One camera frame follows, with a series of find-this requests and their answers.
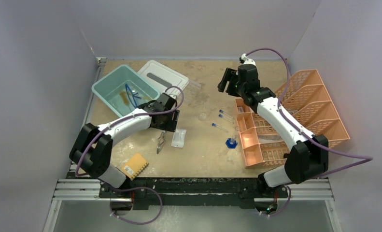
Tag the white sealed packet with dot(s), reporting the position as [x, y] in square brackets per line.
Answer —
[178, 138]

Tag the clear glass beaker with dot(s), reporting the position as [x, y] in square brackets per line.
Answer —
[202, 116]

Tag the metal crucible tongs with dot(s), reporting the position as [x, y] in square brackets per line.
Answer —
[161, 141]

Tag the teal plastic bin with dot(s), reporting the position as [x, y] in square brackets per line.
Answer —
[109, 87]

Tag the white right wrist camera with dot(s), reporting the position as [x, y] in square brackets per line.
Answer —
[245, 60]

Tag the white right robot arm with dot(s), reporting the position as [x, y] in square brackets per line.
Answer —
[308, 156]

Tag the blue safety glasses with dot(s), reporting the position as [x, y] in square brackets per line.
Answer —
[132, 96]

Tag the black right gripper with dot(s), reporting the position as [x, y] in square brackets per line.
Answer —
[230, 76]

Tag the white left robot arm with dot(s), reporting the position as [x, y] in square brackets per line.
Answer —
[92, 149]

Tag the white plastic bin lid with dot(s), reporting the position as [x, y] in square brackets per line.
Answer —
[161, 77]

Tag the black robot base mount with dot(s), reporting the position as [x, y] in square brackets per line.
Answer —
[244, 192]

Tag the aluminium table edge rail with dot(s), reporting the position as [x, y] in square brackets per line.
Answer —
[101, 66]

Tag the blue base small flask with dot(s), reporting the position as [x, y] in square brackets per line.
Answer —
[231, 143]

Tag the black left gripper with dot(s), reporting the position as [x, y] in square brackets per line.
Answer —
[170, 126]

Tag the aluminium front frame rail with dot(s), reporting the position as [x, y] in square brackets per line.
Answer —
[80, 189]

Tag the orange mesh file rack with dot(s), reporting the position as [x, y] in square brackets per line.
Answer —
[309, 102]

